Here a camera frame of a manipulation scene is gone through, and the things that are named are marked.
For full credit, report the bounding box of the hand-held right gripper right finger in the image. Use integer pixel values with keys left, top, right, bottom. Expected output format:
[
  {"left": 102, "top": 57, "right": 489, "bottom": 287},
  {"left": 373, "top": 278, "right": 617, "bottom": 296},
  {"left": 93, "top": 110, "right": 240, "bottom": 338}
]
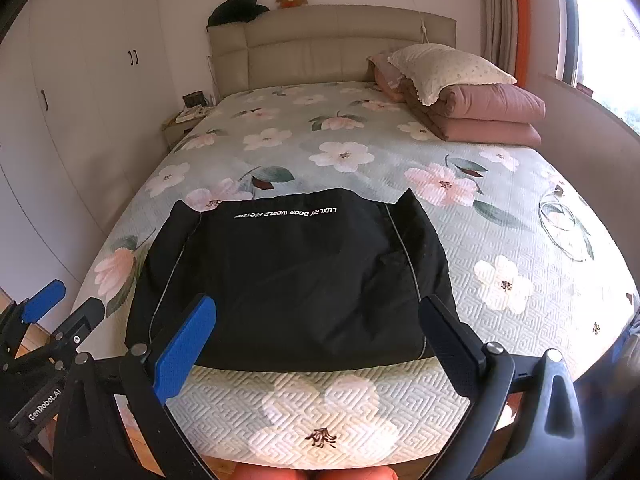
[{"left": 419, "top": 295, "right": 588, "bottom": 480}]

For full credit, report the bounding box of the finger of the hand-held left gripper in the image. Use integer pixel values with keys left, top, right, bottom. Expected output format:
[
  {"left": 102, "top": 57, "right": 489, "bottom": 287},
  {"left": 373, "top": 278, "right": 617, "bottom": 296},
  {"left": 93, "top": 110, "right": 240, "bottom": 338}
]
[
  {"left": 20, "top": 296, "right": 106, "bottom": 359},
  {"left": 0, "top": 280, "right": 67, "bottom": 356}
]

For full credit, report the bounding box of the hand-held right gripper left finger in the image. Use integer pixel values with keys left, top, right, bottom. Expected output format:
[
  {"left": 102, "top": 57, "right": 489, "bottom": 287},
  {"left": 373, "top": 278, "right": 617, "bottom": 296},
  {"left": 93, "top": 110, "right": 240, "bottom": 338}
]
[{"left": 52, "top": 294, "right": 218, "bottom": 480}]

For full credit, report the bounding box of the black jacket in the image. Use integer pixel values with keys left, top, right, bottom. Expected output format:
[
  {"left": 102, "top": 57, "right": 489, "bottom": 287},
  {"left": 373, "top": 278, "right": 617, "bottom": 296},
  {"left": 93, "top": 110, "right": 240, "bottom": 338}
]
[{"left": 125, "top": 187, "right": 458, "bottom": 373}]

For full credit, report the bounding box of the person's left leg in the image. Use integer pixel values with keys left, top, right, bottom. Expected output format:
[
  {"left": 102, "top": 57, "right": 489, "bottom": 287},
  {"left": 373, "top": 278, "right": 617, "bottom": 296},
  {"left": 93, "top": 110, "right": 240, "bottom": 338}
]
[{"left": 235, "top": 464, "right": 312, "bottom": 480}]

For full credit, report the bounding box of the person's leg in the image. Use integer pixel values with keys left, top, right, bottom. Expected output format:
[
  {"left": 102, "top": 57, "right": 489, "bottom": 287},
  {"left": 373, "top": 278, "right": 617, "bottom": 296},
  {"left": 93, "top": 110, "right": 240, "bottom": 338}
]
[
  {"left": 235, "top": 464, "right": 312, "bottom": 480},
  {"left": 312, "top": 464, "right": 401, "bottom": 480}
]

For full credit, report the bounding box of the person's right leg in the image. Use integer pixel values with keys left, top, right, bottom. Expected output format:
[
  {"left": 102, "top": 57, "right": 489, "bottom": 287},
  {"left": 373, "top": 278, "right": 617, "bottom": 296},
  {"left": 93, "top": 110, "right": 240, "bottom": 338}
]
[{"left": 312, "top": 464, "right": 401, "bottom": 480}]

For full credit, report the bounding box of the white wardrobe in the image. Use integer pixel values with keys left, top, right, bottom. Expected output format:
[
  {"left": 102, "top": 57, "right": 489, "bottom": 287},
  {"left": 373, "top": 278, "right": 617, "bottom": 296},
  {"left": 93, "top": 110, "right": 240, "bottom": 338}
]
[{"left": 0, "top": 0, "right": 173, "bottom": 311}]

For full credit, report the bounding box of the beige nightstand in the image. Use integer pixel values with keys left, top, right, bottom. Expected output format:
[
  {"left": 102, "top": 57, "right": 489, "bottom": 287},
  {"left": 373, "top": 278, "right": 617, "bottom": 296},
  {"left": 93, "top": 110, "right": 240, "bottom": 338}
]
[{"left": 161, "top": 102, "right": 221, "bottom": 151}]

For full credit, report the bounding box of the white papers stack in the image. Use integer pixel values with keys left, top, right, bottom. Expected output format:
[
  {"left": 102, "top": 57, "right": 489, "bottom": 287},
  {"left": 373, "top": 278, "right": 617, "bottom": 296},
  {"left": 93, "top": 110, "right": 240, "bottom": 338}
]
[{"left": 176, "top": 105, "right": 213, "bottom": 123}]

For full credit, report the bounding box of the pink folded quilt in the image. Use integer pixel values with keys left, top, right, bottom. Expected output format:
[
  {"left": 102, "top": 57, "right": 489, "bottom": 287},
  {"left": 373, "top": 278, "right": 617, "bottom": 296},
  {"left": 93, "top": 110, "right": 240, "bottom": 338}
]
[{"left": 402, "top": 80, "right": 547, "bottom": 147}]

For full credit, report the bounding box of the bed with floral quilt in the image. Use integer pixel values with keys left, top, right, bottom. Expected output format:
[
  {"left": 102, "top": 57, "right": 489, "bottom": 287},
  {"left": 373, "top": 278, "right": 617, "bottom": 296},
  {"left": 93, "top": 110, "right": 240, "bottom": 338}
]
[{"left": 75, "top": 80, "right": 640, "bottom": 471}]

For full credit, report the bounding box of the pink pillow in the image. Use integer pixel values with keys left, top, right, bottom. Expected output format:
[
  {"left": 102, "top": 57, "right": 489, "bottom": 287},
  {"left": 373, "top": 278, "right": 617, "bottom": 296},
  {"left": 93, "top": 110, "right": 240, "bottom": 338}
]
[{"left": 367, "top": 52, "right": 412, "bottom": 103}]

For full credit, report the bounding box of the cream dotted pillow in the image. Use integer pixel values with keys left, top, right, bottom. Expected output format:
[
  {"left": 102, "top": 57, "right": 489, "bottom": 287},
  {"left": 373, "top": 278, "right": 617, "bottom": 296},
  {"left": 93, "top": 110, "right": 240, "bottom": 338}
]
[{"left": 387, "top": 43, "right": 518, "bottom": 107}]

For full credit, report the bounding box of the beige padded headboard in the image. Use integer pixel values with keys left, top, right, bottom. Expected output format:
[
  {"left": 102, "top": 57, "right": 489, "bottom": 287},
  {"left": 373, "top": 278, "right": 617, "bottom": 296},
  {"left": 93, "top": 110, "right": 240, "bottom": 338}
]
[{"left": 207, "top": 5, "right": 458, "bottom": 103}]

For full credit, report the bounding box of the black cloth bundle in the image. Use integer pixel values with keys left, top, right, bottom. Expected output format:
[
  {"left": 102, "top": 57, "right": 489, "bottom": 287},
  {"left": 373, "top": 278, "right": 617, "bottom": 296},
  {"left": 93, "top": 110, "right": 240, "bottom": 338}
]
[{"left": 207, "top": 0, "right": 271, "bottom": 28}]

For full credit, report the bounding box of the beige curtain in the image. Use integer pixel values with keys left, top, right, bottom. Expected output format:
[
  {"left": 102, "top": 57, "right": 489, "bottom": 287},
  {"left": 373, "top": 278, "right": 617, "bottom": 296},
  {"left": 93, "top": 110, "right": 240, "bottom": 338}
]
[{"left": 480, "top": 0, "right": 521, "bottom": 86}]

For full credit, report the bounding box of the orange curtain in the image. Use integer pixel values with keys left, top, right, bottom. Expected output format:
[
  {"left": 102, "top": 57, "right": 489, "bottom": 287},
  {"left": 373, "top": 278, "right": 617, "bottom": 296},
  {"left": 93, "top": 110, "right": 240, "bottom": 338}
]
[{"left": 514, "top": 0, "right": 532, "bottom": 88}]

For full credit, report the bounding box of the window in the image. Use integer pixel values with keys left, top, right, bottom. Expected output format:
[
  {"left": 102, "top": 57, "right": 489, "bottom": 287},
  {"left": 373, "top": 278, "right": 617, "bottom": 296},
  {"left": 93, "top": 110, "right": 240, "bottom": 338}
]
[{"left": 562, "top": 0, "right": 640, "bottom": 136}]

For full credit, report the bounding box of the white pull cord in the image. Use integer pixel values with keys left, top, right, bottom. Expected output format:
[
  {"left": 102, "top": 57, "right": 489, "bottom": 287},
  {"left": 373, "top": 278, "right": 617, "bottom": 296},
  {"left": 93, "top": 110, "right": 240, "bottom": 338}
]
[{"left": 400, "top": 0, "right": 432, "bottom": 46}]

